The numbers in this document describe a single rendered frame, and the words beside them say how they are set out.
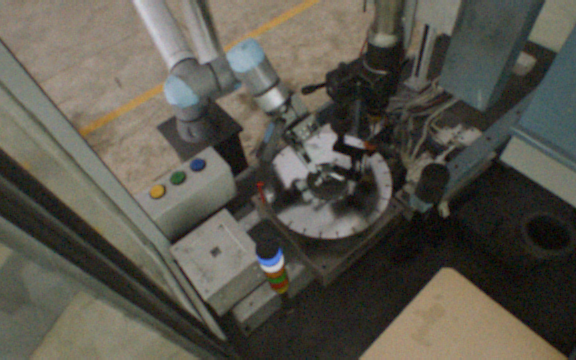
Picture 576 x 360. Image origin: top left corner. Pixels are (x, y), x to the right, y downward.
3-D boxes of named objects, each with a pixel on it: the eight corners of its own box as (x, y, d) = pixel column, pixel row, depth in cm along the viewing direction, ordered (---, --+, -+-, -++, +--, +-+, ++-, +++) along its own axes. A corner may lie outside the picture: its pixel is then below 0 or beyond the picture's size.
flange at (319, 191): (345, 201, 96) (345, 196, 94) (302, 195, 99) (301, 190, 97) (351, 166, 102) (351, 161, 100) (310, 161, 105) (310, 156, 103)
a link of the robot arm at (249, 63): (247, 34, 86) (258, 34, 78) (273, 75, 91) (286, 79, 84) (219, 55, 85) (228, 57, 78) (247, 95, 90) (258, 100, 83)
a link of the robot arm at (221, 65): (203, 59, 95) (212, 62, 85) (243, 42, 97) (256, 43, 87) (216, 89, 98) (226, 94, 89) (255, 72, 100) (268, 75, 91)
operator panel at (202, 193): (167, 244, 118) (147, 222, 105) (151, 221, 123) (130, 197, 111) (240, 192, 126) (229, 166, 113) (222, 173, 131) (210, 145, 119)
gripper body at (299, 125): (324, 133, 92) (299, 92, 86) (296, 155, 91) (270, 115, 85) (311, 126, 99) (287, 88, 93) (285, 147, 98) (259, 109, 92)
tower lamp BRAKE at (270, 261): (267, 271, 69) (264, 265, 67) (252, 254, 72) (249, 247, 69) (286, 255, 71) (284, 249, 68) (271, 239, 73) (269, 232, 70)
